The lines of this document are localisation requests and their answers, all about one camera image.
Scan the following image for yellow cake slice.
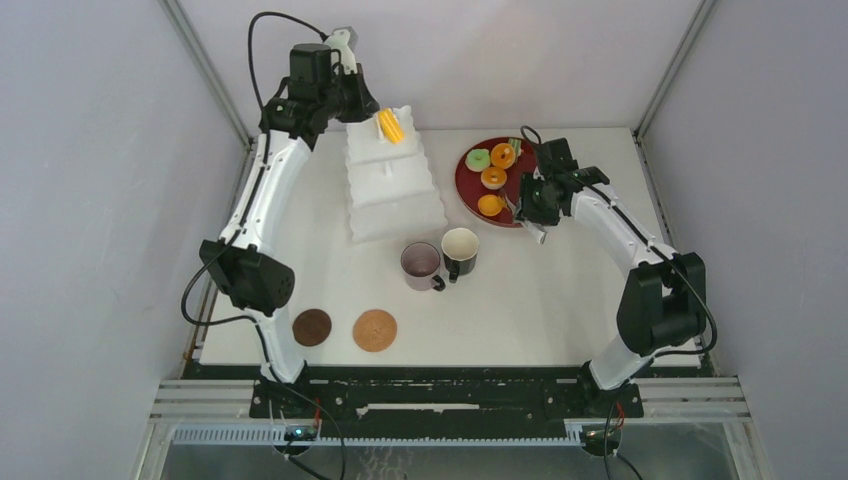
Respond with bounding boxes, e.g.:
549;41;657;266
376;108;405;144

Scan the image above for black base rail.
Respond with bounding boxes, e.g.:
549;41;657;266
184;365;644;438

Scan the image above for green donut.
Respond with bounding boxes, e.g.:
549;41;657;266
464;148;491;173

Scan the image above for black mug white inside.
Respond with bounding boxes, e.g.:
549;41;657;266
441;228;480;283

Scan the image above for white cable duct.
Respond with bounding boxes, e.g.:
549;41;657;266
172;424;584;447

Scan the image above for light brown coaster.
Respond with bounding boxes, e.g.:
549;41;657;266
352;309;397;353

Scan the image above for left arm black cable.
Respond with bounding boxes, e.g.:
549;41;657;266
180;11;329;372

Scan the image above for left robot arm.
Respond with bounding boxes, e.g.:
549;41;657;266
199;43;379;417

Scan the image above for purple mug black handle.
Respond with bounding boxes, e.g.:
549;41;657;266
400;242;446;292

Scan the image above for orange round tart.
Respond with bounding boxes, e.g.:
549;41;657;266
477;194;505;218

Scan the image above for white tiered dessert stand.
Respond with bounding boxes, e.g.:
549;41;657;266
344;105;447;243

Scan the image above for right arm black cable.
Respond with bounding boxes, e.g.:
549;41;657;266
518;125;719;359

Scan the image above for green striped cake slice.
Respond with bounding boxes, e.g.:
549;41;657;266
508;138;522;158

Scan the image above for metal tongs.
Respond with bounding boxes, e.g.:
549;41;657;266
498;189;547;245

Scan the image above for red round tray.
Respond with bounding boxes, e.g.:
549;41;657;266
454;137;537;228

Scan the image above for orange donut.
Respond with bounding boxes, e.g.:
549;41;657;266
490;143;517;170

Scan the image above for orange cream cupcake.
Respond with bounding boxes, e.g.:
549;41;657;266
480;166;508;190

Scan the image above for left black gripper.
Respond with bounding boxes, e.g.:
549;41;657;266
319;63;380;123

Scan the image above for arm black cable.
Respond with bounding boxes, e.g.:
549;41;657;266
518;125;719;359
180;11;329;372

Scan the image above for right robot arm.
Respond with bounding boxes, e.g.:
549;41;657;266
513;138;717;416

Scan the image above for dark brown coaster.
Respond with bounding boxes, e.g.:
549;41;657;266
292;309;332;347

